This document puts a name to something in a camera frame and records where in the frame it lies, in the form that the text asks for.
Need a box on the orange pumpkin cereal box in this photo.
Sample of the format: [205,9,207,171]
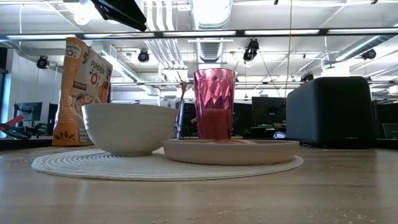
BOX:
[52,37,114,147]

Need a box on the copper-handled spoon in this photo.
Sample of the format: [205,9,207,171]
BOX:
[175,80,188,140]

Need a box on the white ceramic bowl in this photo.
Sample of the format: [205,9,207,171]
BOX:
[81,103,178,157]

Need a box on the pink faceted tumbler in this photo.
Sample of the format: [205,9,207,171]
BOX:
[193,68,236,140]

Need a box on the white round woven placemat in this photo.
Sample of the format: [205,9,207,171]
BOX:
[30,146,305,182]

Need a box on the beige round plate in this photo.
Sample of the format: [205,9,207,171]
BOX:
[160,138,300,166]

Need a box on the white globe ceiling lamp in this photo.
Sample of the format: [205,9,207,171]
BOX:
[72,0,95,26]

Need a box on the black overhead crossbar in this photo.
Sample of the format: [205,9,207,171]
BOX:
[0,29,398,40]

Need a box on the clear drinking glass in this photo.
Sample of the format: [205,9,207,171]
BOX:
[175,98,195,140]

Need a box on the black computer monitor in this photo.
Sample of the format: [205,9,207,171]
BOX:
[13,101,44,123]
[251,96,287,125]

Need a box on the red bar object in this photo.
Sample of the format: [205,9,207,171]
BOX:
[0,114,25,131]

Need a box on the black two-slot toaster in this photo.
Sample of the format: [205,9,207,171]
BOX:
[285,76,377,147]

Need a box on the silver ventilation duct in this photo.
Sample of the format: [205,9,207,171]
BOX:
[189,0,234,63]

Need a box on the black curved cable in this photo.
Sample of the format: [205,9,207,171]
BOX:
[0,123,32,140]

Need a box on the black aluminium table frame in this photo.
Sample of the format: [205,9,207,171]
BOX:
[0,136,398,151]

